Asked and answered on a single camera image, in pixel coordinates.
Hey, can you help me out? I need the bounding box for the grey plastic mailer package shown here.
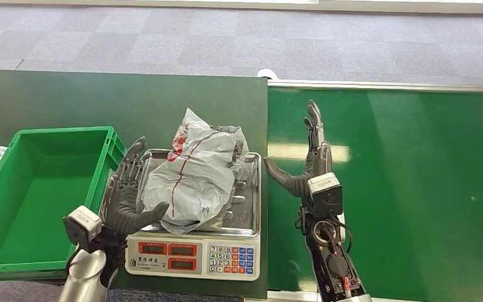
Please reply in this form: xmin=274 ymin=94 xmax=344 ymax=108
xmin=136 ymin=107 xmax=250 ymax=236

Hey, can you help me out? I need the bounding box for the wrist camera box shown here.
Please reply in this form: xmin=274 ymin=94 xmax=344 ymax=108
xmin=62 ymin=204 xmax=103 ymax=252
xmin=306 ymin=172 xmax=345 ymax=219

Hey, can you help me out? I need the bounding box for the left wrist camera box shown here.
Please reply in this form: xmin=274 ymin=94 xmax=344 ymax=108
xmin=62 ymin=204 xmax=103 ymax=252

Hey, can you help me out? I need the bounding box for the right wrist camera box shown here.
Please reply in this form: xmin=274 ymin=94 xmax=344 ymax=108
xmin=306 ymin=172 xmax=345 ymax=219

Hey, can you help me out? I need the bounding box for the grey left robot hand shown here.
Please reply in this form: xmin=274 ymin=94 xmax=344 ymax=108
xmin=99 ymin=136 xmax=170 ymax=237

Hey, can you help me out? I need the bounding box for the electronic scale with steel tray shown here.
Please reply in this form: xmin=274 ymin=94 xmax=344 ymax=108
xmin=123 ymin=148 xmax=263 ymax=282

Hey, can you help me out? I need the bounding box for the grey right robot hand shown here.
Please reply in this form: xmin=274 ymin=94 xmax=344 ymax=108
xmin=263 ymin=99 xmax=335 ymax=199

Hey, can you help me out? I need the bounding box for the green conveyor belt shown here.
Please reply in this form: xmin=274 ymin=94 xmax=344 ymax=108
xmin=266 ymin=79 xmax=483 ymax=302

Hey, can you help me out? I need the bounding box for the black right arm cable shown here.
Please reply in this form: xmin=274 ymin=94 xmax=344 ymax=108
xmin=328 ymin=216 xmax=354 ymax=256

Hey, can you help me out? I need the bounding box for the green plastic basket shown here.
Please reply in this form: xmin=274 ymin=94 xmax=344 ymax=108
xmin=0 ymin=126 xmax=128 ymax=281

